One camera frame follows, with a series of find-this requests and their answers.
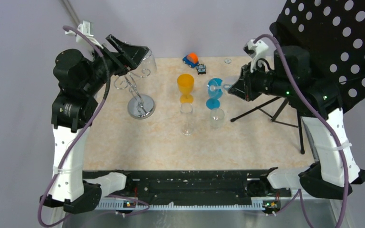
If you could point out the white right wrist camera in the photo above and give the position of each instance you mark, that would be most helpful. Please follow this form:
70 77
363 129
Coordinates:
256 50

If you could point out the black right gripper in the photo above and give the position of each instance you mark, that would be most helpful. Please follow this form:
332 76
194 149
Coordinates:
244 89

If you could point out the blue orange toy car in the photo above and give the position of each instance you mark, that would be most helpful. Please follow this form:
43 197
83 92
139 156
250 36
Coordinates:
191 60

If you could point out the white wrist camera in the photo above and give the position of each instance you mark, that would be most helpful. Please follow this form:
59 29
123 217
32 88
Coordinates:
85 27
256 50

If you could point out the clear wine glass back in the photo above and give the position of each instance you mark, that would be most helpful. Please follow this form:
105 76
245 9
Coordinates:
228 82

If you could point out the clear wine glass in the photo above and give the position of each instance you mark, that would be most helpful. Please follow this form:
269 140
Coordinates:
217 116
228 82
186 110

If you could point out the clear wine glass front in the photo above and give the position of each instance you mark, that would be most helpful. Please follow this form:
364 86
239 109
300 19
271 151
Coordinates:
217 116

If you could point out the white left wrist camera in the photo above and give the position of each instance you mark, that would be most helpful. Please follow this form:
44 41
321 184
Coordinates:
85 27

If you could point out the chrome wine glass rack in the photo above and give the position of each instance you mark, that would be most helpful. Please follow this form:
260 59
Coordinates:
140 106

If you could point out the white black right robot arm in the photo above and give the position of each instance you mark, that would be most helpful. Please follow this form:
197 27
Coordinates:
319 106

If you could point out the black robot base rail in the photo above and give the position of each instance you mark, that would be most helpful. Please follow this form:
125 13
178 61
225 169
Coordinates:
200 188

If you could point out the aluminium frame rail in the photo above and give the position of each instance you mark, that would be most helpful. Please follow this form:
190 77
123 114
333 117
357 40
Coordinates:
70 12

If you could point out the blue plastic wine glass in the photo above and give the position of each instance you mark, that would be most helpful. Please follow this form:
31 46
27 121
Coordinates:
214 90

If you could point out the black perforated music stand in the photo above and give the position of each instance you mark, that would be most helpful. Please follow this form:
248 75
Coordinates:
333 31

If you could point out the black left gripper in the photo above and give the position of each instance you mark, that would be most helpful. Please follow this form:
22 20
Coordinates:
130 57

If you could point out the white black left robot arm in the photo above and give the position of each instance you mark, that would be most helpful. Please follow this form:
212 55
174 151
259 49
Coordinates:
79 80

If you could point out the yellow plastic wine glass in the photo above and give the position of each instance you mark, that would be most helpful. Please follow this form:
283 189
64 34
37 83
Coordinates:
185 84

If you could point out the clear textured glass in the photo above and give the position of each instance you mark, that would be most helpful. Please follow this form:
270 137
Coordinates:
148 65

